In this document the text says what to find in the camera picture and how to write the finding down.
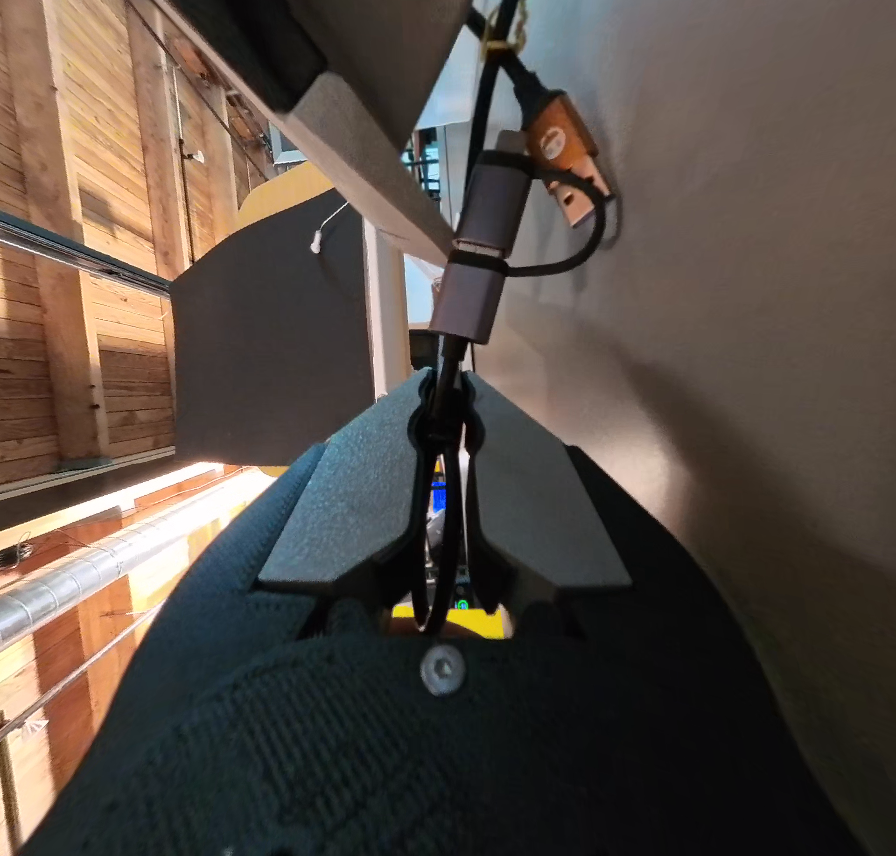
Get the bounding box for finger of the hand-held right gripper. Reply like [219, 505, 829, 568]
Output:
[266, 0, 478, 265]

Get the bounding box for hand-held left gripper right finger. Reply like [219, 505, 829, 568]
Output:
[458, 372, 633, 612]

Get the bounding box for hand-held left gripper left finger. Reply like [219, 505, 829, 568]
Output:
[256, 368, 442, 619]

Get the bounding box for grey usb adapter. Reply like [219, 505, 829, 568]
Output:
[451, 130, 609, 279]

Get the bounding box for black cable with orange plugs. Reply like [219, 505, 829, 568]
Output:
[463, 0, 620, 234]

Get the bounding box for black cable with grey plug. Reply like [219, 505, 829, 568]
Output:
[409, 260, 508, 636]

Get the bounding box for yellow twist tie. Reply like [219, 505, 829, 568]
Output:
[483, 5, 529, 55]

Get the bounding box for monitor with tan frame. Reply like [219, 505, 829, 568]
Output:
[170, 161, 375, 466]

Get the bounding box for white cord with plug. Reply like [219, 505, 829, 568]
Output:
[308, 200, 351, 255]

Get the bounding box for silver ventilation duct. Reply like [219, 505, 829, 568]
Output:
[0, 513, 281, 654]

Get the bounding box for metal ceiling rail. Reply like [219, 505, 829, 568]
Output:
[0, 210, 175, 302]

